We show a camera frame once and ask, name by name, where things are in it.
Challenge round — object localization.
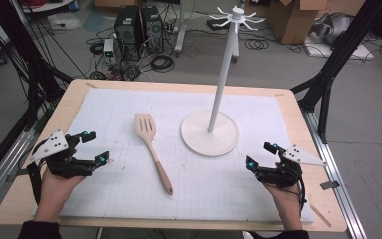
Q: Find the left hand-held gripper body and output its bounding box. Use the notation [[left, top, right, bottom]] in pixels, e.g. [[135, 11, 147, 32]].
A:
[[29, 129, 97, 179]]

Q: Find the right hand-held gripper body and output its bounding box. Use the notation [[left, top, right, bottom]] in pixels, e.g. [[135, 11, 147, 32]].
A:
[[256, 144, 328, 189]]

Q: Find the wooden slotted spatula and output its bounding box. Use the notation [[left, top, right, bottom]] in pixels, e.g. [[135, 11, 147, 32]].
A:
[[133, 113, 174, 196]]

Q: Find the white utensil rack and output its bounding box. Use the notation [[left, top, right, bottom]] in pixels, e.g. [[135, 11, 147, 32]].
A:
[[179, 5, 267, 158]]

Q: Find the person's left hand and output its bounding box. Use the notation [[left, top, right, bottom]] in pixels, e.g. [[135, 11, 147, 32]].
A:
[[33, 166, 88, 224]]

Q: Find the person's right hand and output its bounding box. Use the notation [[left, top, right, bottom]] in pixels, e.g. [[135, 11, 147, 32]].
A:
[[263, 161, 304, 232]]

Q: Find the white grid mat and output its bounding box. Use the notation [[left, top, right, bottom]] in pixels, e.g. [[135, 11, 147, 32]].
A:
[[59, 87, 316, 223]]

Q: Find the grey tape piece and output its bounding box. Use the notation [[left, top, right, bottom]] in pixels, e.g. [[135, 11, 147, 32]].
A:
[[319, 180, 341, 191]]

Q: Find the thin wooden stick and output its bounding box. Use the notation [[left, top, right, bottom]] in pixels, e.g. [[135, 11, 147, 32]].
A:
[[308, 203, 333, 229]]

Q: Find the small white power supply box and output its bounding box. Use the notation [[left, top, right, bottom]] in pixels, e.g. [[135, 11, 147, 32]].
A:
[[102, 38, 116, 65]]

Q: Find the black computer tower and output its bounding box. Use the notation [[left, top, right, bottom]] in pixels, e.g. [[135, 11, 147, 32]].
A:
[[113, 5, 144, 62], [140, 5, 165, 55]]

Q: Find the white foam board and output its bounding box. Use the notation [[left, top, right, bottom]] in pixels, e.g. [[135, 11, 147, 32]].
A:
[[303, 40, 376, 62]]

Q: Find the large open cardboard box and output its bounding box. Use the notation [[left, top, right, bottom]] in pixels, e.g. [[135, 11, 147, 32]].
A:
[[266, 0, 330, 46]]

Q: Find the grey bag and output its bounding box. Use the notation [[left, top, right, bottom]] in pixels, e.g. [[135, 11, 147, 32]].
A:
[[310, 12, 353, 47]]

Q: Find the black power strip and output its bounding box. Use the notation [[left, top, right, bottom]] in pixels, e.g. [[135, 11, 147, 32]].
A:
[[206, 17, 234, 32]]

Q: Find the white round table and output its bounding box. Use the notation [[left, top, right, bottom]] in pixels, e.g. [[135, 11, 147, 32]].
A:
[[19, 0, 77, 15]]

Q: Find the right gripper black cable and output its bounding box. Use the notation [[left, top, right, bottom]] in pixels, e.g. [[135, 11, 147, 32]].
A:
[[294, 178, 308, 214]]

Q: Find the aluminium rail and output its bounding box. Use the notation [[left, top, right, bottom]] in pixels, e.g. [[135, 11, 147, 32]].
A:
[[301, 109, 368, 239], [0, 127, 37, 218]]

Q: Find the black metal frame stand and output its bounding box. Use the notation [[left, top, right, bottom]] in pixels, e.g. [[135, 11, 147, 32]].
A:
[[0, 0, 75, 187], [290, 0, 382, 145]]

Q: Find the coiled black cable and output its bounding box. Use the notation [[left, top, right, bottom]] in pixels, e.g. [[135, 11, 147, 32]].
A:
[[149, 54, 176, 74], [243, 38, 270, 51]]

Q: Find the white wheeled stand post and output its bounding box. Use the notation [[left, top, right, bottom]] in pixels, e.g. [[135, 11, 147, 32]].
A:
[[174, 0, 187, 58]]

